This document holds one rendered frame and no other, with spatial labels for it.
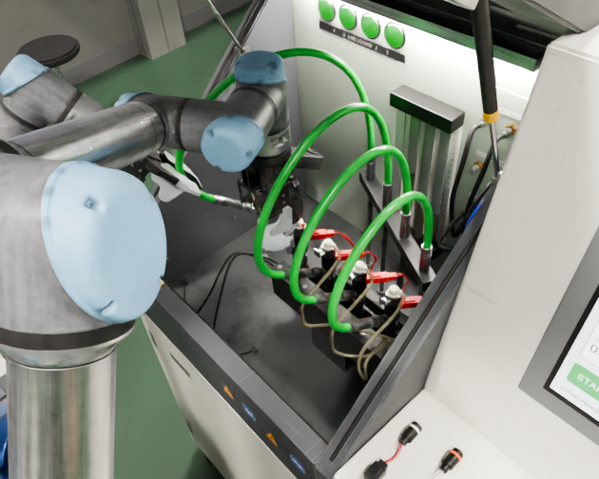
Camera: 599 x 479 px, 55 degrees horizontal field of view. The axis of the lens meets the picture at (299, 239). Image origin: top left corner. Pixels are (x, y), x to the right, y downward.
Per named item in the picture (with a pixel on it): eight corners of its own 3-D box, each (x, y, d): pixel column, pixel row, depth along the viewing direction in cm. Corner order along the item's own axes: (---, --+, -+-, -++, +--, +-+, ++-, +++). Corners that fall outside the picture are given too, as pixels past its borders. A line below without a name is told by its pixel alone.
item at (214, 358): (142, 311, 139) (124, 266, 128) (158, 300, 141) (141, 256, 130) (318, 503, 104) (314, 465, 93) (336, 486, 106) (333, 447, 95)
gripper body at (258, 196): (240, 205, 102) (230, 149, 94) (277, 182, 106) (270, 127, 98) (267, 225, 98) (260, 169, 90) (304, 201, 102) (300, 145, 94)
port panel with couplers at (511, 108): (450, 225, 116) (472, 88, 94) (460, 218, 117) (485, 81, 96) (506, 258, 109) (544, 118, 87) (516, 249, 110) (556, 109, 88)
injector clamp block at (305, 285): (276, 313, 131) (269, 267, 120) (308, 289, 135) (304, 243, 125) (389, 411, 112) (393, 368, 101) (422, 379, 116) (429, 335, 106)
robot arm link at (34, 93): (-2, 88, 96) (26, 47, 95) (58, 128, 101) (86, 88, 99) (-15, 95, 89) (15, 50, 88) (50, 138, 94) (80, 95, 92)
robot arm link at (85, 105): (87, 87, 98) (76, 103, 91) (110, 104, 100) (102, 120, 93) (65, 120, 101) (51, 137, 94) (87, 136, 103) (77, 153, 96)
